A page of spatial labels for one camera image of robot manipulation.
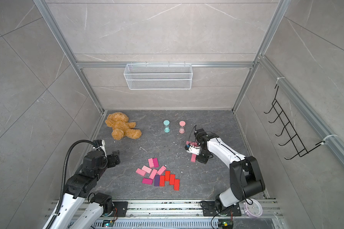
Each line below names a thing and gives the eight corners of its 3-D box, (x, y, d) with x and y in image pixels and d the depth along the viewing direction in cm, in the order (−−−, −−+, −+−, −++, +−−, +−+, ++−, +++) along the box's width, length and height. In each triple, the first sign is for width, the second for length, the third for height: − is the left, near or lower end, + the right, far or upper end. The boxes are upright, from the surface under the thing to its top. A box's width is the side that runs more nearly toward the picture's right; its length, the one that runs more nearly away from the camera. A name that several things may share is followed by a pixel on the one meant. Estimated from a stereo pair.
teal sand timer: (164, 132, 108) (163, 125, 100) (164, 127, 111) (163, 119, 103) (169, 132, 108) (169, 125, 100) (169, 127, 111) (169, 119, 103)
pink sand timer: (178, 133, 107) (179, 125, 99) (178, 128, 110) (179, 120, 102) (185, 133, 107) (185, 125, 99) (184, 128, 110) (185, 120, 102)
